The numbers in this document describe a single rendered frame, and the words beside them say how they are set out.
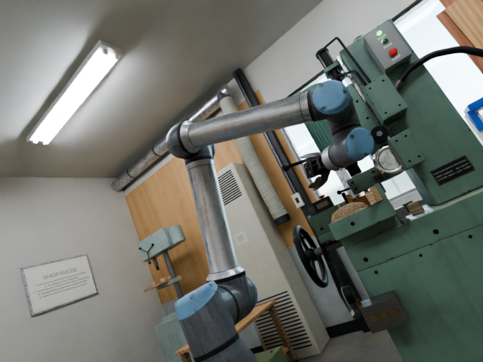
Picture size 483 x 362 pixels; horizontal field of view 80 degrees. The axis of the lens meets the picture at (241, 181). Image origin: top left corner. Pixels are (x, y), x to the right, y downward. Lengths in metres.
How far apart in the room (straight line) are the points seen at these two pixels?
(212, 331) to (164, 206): 2.96
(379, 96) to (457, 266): 0.62
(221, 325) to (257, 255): 1.81
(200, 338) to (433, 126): 1.07
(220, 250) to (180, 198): 2.55
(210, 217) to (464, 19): 2.25
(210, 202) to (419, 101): 0.86
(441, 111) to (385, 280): 0.63
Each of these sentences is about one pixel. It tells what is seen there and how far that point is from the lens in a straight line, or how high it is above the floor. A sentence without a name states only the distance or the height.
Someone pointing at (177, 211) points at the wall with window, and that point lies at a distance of 3.65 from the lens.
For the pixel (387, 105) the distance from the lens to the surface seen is 1.20.
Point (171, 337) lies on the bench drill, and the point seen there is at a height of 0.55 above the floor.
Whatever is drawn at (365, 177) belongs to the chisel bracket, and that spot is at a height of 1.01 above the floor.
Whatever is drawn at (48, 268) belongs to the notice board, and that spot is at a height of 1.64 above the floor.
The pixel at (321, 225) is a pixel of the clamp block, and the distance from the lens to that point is 1.30.
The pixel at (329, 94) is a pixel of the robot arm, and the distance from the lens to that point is 0.83.
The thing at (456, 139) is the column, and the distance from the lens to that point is 1.28.
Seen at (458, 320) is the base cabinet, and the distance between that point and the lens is 1.20.
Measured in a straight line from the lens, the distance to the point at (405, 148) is 1.16.
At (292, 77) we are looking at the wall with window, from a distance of 2.99.
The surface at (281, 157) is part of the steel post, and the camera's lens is 2.79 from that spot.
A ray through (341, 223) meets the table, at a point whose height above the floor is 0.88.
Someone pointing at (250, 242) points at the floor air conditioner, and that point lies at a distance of 2.74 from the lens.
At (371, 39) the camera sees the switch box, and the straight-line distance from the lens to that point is 1.32.
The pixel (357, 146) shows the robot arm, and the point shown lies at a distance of 0.92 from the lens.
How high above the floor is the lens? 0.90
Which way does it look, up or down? 15 degrees up
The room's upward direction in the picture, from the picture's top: 25 degrees counter-clockwise
